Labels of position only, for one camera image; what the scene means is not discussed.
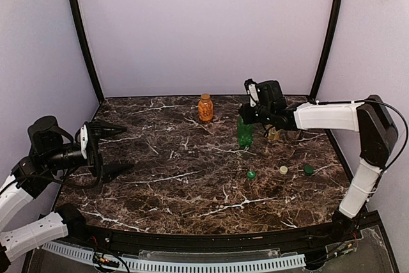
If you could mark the orange drink bottle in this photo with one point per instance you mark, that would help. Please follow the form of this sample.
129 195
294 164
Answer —
205 108

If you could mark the small green soda cap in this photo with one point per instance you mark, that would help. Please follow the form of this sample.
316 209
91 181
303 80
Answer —
251 175

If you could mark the black frame post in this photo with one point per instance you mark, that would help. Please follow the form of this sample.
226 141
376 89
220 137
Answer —
325 52
86 52

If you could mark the yellow tea bottle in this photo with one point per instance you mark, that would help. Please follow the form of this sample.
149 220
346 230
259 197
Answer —
274 134

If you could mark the black front rail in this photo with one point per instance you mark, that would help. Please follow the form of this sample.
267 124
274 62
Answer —
307 239

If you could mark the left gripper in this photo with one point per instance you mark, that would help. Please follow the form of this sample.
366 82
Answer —
96 150

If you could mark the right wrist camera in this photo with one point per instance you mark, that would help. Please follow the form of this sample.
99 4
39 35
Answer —
251 89

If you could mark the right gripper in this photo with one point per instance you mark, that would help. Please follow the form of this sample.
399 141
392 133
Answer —
246 114

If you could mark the coffee latte bottle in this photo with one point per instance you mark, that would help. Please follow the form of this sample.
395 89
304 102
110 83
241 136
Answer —
293 135

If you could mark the green soda bottle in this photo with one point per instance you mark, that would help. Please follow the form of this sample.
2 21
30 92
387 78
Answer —
244 133

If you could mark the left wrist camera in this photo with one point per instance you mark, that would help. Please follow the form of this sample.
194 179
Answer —
84 141

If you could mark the green bottle cap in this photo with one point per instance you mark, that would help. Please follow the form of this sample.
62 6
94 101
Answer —
308 170

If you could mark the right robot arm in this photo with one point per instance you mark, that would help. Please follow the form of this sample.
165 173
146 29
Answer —
369 117

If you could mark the white slotted cable duct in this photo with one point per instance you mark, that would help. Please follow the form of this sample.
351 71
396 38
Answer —
158 261

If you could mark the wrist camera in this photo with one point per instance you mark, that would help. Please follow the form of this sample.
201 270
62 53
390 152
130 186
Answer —
251 89
84 141

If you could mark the left black frame post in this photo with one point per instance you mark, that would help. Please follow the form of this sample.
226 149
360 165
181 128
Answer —
86 52

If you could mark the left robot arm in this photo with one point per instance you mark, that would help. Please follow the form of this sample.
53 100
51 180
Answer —
54 156

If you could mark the cream bottle cap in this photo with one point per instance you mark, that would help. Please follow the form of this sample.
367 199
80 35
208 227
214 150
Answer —
283 170

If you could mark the right black frame post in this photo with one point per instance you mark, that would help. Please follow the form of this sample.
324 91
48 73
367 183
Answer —
325 52

